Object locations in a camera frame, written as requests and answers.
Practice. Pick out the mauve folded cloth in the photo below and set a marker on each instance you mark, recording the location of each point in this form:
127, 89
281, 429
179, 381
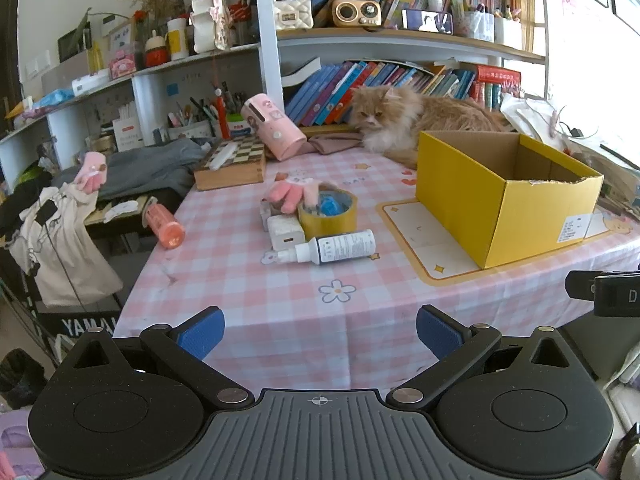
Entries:
330, 143

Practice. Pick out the yellow tape roll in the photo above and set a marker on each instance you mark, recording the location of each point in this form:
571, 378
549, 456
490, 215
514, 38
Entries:
315, 225

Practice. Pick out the pink glove on rack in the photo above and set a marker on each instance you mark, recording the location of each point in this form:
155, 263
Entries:
92, 174

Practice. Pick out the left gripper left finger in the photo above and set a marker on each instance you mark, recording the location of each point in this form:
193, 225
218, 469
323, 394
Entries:
182, 351

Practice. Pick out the small white red box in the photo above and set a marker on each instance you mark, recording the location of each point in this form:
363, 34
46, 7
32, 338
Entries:
265, 211

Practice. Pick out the yellow cardboard box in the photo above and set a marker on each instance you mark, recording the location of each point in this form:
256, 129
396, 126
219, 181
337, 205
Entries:
503, 196

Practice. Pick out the wooden chess board box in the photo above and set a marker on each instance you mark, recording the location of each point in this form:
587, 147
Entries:
248, 166

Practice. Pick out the white comb on chessboard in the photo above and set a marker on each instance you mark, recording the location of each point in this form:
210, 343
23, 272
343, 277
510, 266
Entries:
226, 153

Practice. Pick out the grey folded cloth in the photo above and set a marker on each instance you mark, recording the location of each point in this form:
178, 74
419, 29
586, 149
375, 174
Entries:
146, 170

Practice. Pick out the orange fluffy cat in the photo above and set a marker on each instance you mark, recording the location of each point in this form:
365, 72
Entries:
390, 120

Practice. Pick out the pink plush glove toy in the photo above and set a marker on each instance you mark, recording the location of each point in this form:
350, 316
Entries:
287, 194

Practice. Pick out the pile of papers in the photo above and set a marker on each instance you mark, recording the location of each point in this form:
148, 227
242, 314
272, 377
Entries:
538, 119

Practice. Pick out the white quilted handbag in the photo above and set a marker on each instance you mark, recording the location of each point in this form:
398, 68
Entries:
292, 14

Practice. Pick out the blue crumpled ball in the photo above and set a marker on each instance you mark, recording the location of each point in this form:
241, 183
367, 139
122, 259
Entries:
332, 205

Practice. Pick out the orange pink bottle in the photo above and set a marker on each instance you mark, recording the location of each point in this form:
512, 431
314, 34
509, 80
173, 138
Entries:
168, 230

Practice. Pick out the wooden retro radio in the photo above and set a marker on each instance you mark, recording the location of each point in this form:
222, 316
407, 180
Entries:
356, 13

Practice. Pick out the white spray bottle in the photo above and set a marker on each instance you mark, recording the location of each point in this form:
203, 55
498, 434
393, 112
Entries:
330, 249

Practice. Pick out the white bookshelf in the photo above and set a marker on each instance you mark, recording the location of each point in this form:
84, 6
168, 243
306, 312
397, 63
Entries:
272, 53

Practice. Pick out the beige tote bag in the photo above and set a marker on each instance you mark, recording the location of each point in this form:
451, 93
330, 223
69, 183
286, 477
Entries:
54, 248

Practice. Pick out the white large power adapter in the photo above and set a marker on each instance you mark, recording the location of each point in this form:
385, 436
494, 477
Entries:
285, 231

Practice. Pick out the pink cylindrical case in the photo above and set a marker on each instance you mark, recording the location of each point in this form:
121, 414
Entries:
272, 126

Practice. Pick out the pink checkered tablecloth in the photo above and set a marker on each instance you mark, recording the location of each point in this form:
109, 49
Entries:
349, 324

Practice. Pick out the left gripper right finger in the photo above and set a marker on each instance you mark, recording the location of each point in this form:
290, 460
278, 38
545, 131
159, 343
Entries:
461, 352

